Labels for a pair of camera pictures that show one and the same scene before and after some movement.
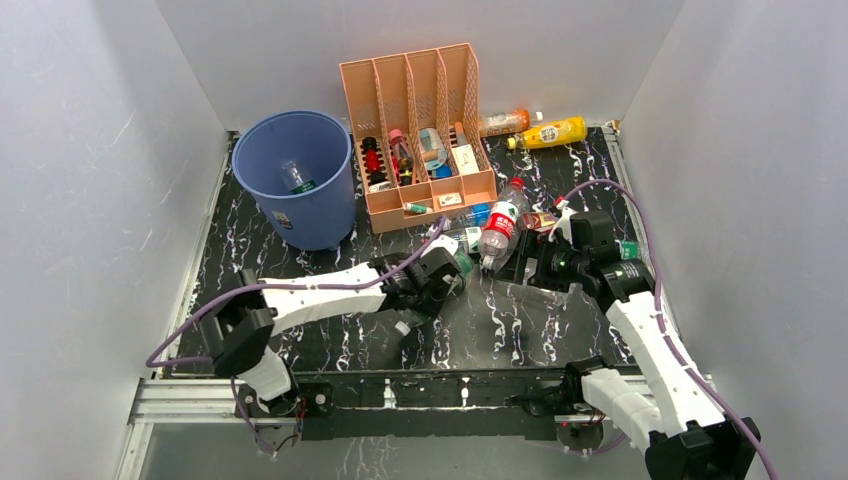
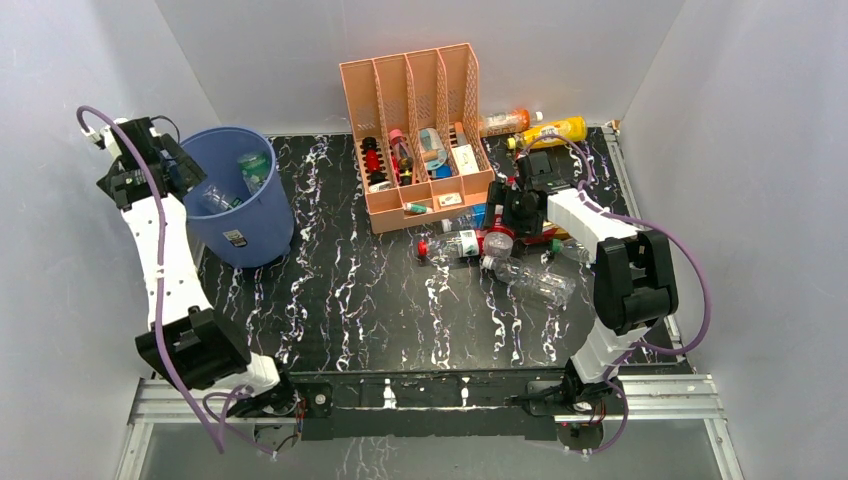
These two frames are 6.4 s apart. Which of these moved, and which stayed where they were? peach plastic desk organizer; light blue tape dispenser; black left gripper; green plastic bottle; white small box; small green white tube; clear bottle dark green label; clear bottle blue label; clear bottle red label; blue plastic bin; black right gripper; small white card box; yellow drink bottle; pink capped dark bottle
Moved: black right gripper; clear bottle dark green label; black left gripper; green plastic bottle; blue plastic bin
Stayed: clear bottle red label; clear bottle blue label; light blue tape dispenser; white small box; yellow drink bottle; peach plastic desk organizer; small white card box; small green white tube; pink capped dark bottle
